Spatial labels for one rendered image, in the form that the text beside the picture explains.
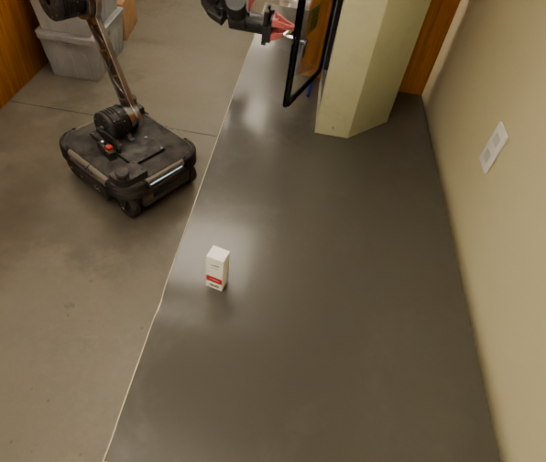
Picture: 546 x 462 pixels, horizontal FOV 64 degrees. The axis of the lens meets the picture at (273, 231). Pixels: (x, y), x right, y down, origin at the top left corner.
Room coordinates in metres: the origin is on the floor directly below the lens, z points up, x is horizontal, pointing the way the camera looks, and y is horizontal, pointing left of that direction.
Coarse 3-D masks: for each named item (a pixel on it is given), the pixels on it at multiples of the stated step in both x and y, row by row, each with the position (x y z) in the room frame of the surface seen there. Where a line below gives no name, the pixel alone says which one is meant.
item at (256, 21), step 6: (270, 6) 1.36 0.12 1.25; (252, 12) 1.35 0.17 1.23; (264, 12) 1.31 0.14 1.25; (246, 18) 1.32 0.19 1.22; (252, 18) 1.33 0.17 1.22; (258, 18) 1.33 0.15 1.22; (264, 18) 1.31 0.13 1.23; (252, 24) 1.32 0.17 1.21; (258, 24) 1.32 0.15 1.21; (264, 24) 1.31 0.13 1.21; (246, 30) 1.32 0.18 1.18; (252, 30) 1.32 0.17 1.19; (258, 30) 1.32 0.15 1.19; (264, 30) 1.31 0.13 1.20; (264, 42) 1.32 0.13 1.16
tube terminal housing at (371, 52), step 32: (352, 0) 1.21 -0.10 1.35; (384, 0) 1.21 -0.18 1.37; (416, 0) 1.30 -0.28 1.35; (352, 32) 1.21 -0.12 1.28; (384, 32) 1.23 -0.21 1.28; (416, 32) 1.34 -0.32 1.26; (352, 64) 1.21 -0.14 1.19; (384, 64) 1.26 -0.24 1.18; (320, 96) 1.32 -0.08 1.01; (352, 96) 1.21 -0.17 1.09; (384, 96) 1.31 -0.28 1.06; (320, 128) 1.21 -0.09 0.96; (352, 128) 1.22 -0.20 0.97
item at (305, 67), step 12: (300, 0) 1.24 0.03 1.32; (312, 0) 1.32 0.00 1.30; (324, 0) 1.42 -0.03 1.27; (312, 12) 1.34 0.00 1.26; (324, 12) 1.44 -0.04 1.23; (312, 24) 1.35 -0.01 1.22; (324, 24) 1.46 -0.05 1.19; (300, 36) 1.28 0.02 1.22; (312, 36) 1.37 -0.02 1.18; (324, 36) 1.49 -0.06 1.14; (300, 48) 1.29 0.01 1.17; (312, 48) 1.39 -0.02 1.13; (300, 60) 1.31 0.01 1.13; (312, 60) 1.42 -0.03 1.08; (288, 72) 1.24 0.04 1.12; (300, 72) 1.33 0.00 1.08; (312, 72) 1.44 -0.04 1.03; (300, 84) 1.35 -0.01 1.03
